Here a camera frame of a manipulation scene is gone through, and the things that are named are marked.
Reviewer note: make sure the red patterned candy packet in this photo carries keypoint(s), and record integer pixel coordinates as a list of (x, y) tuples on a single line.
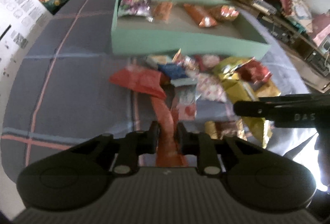
[(254, 72)]

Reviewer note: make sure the pink picture books stack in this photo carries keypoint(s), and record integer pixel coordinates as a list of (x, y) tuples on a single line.
[(299, 14)]

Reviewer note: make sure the yellow silver snack packet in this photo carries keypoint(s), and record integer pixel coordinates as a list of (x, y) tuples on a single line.
[(238, 90)]

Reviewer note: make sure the purple grape candy bag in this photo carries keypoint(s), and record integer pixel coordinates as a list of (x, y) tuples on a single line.
[(137, 8)]

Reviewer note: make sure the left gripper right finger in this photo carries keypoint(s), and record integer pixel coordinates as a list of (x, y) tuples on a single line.
[(200, 145)]

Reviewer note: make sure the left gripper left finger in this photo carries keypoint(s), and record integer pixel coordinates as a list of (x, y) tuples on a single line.
[(131, 147)]

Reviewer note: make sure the red long snack packet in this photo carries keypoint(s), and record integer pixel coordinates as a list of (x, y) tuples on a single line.
[(148, 81)]

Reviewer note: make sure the orange silver snack packet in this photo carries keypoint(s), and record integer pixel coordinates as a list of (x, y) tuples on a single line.
[(200, 16)]

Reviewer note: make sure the mint green cardboard box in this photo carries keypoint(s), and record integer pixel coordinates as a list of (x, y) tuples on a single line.
[(136, 36)]

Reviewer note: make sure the white instruction sheet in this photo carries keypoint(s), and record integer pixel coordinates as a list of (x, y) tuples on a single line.
[(22, 21)]

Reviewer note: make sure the person's right hand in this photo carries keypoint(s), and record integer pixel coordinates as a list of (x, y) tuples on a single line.
[(322, 146)]

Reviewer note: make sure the wooden tv shelf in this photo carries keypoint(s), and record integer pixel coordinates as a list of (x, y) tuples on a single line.
[(311, 61)]

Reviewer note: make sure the blue white snack packet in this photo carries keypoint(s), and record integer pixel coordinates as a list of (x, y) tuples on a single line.
[(178, 76)]

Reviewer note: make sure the clear brown snack bag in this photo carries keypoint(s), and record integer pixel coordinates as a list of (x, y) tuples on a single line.
[(162, 11)]

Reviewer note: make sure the yellow green long packet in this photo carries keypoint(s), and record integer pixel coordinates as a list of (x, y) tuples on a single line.
[(227, 68)]

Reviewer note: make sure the orange peanut snack packet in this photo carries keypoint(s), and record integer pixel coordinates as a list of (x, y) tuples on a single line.
[(223, 13)]

